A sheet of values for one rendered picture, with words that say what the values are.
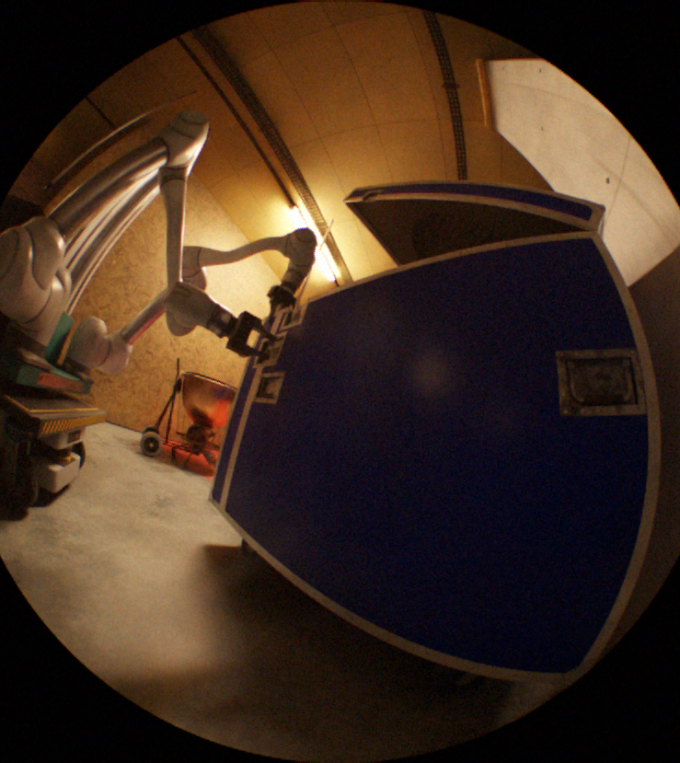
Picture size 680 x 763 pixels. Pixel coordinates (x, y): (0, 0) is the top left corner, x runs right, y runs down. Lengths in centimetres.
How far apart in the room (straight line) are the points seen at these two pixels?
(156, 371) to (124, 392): 49
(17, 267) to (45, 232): 10
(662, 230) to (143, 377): 364
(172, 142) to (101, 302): 233
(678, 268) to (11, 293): 131
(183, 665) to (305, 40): 340
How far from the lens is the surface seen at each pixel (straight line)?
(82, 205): 73
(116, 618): 66
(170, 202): 93
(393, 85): 276
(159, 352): 320
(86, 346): 122
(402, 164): 294
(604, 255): 59
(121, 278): 309
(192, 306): 73
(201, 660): 60
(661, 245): 78
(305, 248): 94
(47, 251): 67
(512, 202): 73
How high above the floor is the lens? 49
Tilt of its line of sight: 16 degrees up
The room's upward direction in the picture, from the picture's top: 14 degrees clockwise
